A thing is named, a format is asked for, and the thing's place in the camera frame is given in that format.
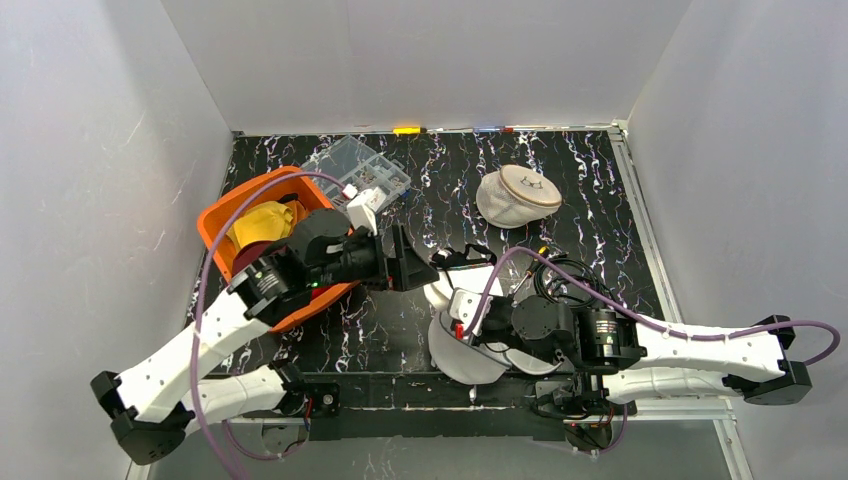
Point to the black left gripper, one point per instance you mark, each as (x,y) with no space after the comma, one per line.
(386,263)

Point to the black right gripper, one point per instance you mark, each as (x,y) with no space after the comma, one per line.
(478,321)

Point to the white mesh bag blue trim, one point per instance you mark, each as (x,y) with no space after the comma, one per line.
(478,365)

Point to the maroon bra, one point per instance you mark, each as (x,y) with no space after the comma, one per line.
(248,255)

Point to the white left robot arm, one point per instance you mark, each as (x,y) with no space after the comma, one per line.
(156,404)

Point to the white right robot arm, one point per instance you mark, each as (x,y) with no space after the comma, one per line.
(620,360)

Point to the white mesh bag beige trim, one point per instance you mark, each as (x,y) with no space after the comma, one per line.
(514,196)

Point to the black yellow screwdriver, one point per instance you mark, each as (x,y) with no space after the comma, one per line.
(531,268)

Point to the clear plastic screw box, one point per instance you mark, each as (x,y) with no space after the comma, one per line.
(351,161)

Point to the orange plastic basin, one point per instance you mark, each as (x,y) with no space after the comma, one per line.
(214,218)

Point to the yellow cloth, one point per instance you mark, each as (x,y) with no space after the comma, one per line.
(268,221)

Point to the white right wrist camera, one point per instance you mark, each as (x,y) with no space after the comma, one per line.
(467,308)

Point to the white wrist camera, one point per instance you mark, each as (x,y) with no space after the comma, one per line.
(467,308)
(361,210)

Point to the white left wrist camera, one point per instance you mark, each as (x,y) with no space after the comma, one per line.
(361,210)

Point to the yellow marker on wall edge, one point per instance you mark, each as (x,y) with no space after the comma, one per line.
(408,130)

